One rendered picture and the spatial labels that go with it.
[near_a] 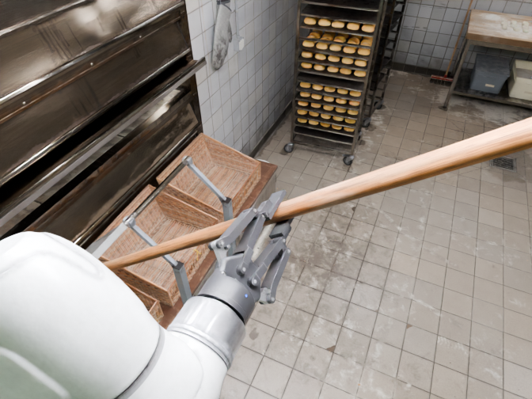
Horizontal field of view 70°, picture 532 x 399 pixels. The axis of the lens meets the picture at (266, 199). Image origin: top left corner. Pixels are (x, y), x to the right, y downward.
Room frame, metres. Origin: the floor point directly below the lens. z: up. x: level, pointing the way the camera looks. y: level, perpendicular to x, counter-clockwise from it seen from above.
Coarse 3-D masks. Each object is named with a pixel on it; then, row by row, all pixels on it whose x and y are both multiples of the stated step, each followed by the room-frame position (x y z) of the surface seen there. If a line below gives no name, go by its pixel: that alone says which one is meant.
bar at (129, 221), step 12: (180, 168) 1.51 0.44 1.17; (192, 168) 1.57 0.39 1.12; (168, 180) 1.41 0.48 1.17; (204, 180) 1.54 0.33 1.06; (156, 192) 1.32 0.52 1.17; (216, 192) 1.51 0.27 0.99; (144, 204) 1.24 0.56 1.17; (228, 204) 1.47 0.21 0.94; (132, 216) 1.17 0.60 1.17; (228, 216) 1.48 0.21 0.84; (132, 228) 1.13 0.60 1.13; (144, 240) 1.11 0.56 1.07; (228, 252) 1.49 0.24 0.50; (180, 264) 1.06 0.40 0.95; (180, 276) 1.04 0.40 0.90; (180, 288) 1.04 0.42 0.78
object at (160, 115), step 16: (176, 96) 2.22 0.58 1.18; (160, 112) 2.02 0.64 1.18; (144, 128) 1.85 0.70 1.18; (128, 144) 1.71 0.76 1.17; (96, 160) 1.56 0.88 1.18; (112, 160) 1.59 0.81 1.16; (80, 176) 1.43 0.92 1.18; (96, 176) 1.47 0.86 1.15; (64, 192) 1.31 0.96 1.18; (48, 208) 1.21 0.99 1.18; (32, 224) 1.12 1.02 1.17; (0, 240) 1.02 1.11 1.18
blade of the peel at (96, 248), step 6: (114, 228) 1.03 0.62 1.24; (120, 228) 0.99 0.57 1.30; (126, 228) 1.00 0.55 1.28; (108, 234) 1.05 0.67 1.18; (114, 234) 0.95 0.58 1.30; (120, 234) 0.97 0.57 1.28; (102, 240) 1.05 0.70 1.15; (108, 240) 0.93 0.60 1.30; (114, 240) 0.94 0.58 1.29; (90, 246) 1.07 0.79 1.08; (96, 246) 1.01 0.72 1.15; (102, 246) 0.90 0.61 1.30; (108, 246) 0.91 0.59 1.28; (90, 252) 0.99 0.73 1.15; (96, 252) 0.87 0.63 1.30; (102, 252) 0.88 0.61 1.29; (96, 258) 0.85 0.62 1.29
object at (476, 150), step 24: (528, 120) 0.33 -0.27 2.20; (456, 144) 0.35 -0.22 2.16; (480, 144) 0.34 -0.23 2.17; (504, 144) 0.32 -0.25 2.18; (528, 144) 0.32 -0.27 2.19; (384, 168) 0.38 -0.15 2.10; (408, 168) 0.36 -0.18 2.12; (432, 168) 0.35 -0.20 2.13; (456, 168) 0.34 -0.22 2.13; (312, 192) 0.42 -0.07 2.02; (336, 192) 0.39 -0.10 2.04; (360, 192) 0.38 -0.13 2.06; (288, 216) 0.42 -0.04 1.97; (192, 240) 0.51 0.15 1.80; (120, 264) 0.61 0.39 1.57
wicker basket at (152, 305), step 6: (132, 288) 1.05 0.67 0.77; (138, 294) 1.05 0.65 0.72; (144, 294) 1.03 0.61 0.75; (144, 300) 1.04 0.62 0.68; (150, 300) 1.02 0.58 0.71; (156, 300) 1.01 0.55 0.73; (150, 306) 1.03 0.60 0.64; (156, 306) 0.99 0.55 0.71; (150, 312) 0.95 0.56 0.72; (156, 312) 0.98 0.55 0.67; (162, 312) 1.01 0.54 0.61; (156, 318) 0.96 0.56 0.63
